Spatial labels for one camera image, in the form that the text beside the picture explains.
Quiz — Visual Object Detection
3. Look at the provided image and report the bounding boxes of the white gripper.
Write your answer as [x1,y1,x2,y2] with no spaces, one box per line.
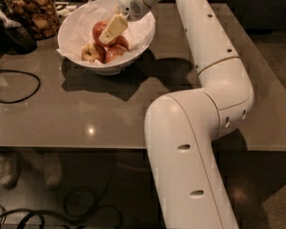
[99,0,151,44]

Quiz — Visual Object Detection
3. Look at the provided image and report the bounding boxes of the large red apple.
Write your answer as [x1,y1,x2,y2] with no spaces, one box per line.
[92,21,116,48]

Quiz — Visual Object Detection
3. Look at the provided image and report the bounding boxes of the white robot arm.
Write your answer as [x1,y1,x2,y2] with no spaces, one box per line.
[101,0,254,229]

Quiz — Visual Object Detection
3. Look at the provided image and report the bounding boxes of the small red apple right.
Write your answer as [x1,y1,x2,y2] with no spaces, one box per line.
[115,35,129,50]

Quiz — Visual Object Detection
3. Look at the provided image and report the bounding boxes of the white ceramic bowl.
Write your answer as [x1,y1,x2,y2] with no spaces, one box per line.
[57,0,157,76]

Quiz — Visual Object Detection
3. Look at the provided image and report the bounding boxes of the red-yellow apple front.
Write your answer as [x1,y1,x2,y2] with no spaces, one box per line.
[106,45,127,63]

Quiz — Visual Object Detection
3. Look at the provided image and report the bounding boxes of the yellow cut apple piece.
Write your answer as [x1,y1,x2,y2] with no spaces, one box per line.
[81,44,100,63]

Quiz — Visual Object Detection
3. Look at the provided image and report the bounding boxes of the small items behind bowl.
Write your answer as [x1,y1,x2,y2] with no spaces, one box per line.
[55,2,77,17]

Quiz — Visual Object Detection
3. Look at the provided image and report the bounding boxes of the white paper liner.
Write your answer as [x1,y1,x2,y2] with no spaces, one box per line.
[56,0,156,67]

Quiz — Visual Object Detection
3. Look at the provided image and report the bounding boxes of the glass jar of dried chips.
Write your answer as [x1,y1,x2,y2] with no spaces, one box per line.
[5,0,60,40]

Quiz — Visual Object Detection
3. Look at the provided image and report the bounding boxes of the black appliance with scoop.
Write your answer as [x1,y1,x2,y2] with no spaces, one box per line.
[0,9,37,54]

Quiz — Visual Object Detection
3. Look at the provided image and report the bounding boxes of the black cable on table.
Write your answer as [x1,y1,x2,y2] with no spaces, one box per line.
[0,69,42,105]

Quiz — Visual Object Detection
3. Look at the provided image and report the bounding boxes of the black cables on floor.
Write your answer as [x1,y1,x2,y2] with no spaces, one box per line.
[0,188,125,229]

